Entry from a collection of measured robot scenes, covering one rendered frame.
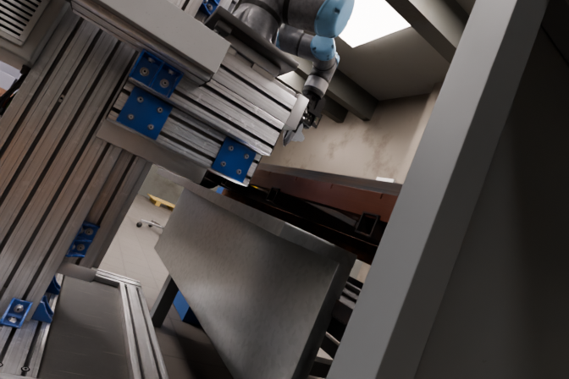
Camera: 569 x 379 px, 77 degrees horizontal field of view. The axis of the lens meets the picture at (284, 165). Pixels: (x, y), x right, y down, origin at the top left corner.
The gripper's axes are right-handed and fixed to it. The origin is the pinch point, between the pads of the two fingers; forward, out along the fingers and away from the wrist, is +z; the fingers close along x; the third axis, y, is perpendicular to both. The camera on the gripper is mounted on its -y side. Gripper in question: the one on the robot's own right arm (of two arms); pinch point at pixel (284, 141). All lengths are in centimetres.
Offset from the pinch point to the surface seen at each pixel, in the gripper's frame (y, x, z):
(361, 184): 8.9, -33.1, 7.4
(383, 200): 4.5, -46.7, 11.4
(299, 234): -11, -46, 25
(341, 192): 4.5, -32.3, 11.6
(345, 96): 246, 360, -207
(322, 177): 8.8, -15.4, 7.2
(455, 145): -29, -85, 14
